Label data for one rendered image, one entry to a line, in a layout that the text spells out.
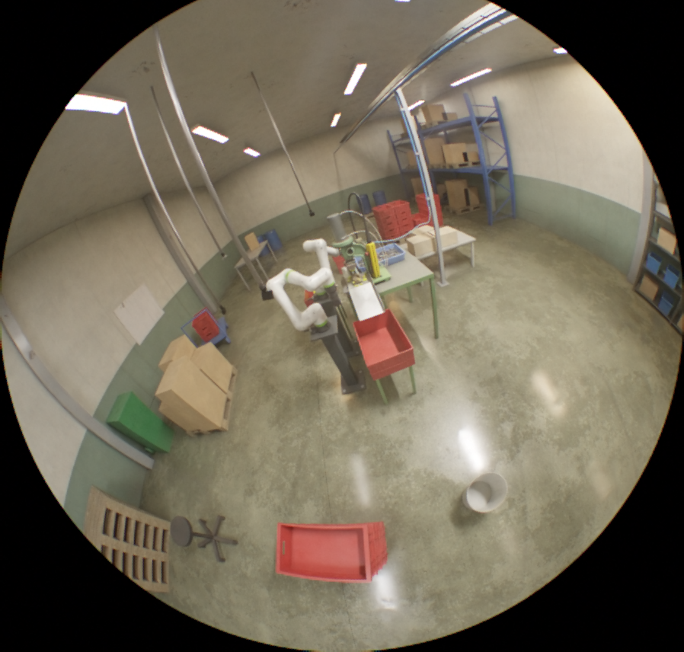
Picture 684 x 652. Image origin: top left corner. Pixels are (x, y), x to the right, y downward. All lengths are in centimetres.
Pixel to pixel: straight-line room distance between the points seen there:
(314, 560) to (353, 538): 33
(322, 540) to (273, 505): 96
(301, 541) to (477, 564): 137
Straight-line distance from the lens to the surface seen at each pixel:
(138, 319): 531
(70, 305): 478
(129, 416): 391
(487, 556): 224
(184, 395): 289
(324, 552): 174
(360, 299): 215
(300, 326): 182
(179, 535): 273
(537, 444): 239
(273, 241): 973
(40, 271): 489
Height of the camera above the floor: 210
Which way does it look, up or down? 34 degrees down
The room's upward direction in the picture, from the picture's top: 23 degrees counter-clockwise
